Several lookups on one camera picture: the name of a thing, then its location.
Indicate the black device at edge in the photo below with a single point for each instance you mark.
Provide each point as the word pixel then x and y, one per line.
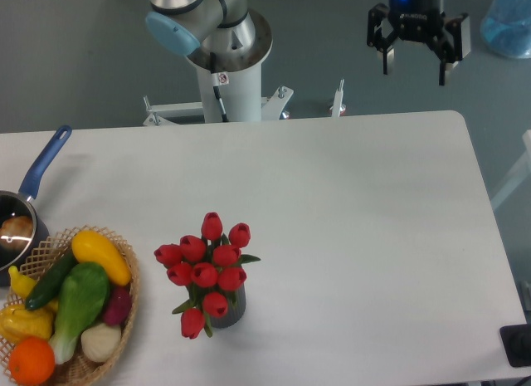
pixel 516 342

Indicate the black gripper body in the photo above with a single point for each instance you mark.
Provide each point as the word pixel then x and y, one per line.
pixel 416 20

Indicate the orange fruit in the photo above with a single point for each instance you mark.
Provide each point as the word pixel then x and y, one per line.
pixel 32 361

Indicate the dark grey ribbed vase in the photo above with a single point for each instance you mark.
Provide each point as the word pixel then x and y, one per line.
pixel 236 309

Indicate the blue handled saucepan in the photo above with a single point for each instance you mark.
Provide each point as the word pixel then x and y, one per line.
pixel 20 203

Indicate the purple red radish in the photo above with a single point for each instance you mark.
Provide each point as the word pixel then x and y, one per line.
pixel 118 307

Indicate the white garlic bulb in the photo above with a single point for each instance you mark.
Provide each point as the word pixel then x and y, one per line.
pixel 99 342

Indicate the brown bread in pan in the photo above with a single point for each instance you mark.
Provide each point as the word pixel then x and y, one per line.
pixel 16 233

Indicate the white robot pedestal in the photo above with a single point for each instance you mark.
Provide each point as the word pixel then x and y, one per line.
pixel 232 91

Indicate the woven wicker basket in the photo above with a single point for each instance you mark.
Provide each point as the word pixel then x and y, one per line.
pixel 79 370

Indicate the green bok choy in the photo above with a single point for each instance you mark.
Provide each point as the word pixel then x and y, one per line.
pixel 82 296

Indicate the yellow bell pepper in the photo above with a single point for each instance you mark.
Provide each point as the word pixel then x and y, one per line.
pixel 17 323

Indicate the red tulip bouquet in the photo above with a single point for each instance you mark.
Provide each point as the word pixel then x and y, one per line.
pixel 210 268

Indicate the yellow squash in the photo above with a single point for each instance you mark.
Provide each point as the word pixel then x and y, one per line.
pixel 91 246

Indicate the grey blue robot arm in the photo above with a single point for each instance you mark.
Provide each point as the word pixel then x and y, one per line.
pixel 203 16

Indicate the blue translucent bag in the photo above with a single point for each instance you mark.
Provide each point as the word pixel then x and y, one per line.
pixel 505 29

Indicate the green cucumber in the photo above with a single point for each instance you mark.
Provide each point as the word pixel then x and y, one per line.
pixel 48 287

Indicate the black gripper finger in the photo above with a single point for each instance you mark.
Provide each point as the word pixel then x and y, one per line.
pixel 376 39
pixel 451 42

